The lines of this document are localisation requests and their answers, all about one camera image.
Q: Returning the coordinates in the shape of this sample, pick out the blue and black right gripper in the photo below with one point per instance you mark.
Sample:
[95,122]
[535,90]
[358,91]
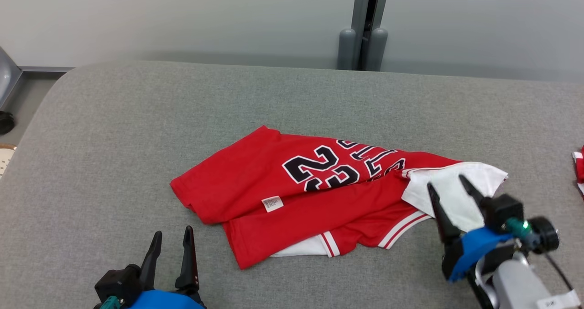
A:
[474,249]

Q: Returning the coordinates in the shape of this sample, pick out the beige perforated round basket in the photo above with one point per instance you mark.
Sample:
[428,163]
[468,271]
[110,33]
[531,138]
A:
[5,160]

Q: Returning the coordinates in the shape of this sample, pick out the red shorts with white trim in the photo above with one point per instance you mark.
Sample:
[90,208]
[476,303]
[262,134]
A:
[579,167]

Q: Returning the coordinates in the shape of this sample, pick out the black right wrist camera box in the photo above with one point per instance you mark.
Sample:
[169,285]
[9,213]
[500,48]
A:
[504,211]

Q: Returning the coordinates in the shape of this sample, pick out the red jersey with white sleeves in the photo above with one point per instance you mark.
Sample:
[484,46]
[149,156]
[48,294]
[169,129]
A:
[296,195]

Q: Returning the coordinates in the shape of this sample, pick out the grey partition post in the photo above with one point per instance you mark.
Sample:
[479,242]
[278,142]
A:
[364,21]

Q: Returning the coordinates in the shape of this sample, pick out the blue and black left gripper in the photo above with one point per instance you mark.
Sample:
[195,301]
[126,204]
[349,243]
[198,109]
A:
[164,301]

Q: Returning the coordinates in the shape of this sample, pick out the teal right camera connector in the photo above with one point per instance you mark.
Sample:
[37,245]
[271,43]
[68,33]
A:
[520,230]

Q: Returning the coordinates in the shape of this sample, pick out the green left camera connector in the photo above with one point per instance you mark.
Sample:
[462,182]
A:
[109,303]

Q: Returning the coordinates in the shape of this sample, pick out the black caster wheel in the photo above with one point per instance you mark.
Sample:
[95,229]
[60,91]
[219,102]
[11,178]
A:
[6,123]

